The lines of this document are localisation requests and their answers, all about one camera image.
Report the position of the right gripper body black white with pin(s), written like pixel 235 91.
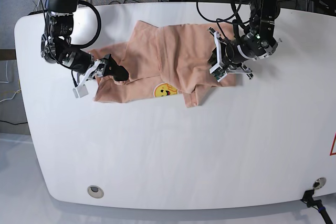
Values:
pixel 95 69

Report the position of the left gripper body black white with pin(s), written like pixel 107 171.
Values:
pixel 228 56

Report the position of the peach pink T-shirt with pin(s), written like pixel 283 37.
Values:
pixel 162 61

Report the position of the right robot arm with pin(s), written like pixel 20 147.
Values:
pixel 56 45

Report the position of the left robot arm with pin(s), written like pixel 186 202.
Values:
pixel 253 39

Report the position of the left grey table grommet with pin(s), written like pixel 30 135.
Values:
pixel 95 192

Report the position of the grey table grommet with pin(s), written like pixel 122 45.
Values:
pixel 319 183
pixel 95 192

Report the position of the red triangle warning sticker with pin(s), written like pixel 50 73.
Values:
pixel 333 151

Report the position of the right grey table grommet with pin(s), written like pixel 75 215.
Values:
pixel 319 183

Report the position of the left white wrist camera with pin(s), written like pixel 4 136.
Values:
pixel 218 72

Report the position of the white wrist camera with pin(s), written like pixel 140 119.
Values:
pixel 80 91
pixel 218 72

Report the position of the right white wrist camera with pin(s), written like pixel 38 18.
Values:
pixel 80 91

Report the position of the black clamp with cable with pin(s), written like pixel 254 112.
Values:
pixel 310 202

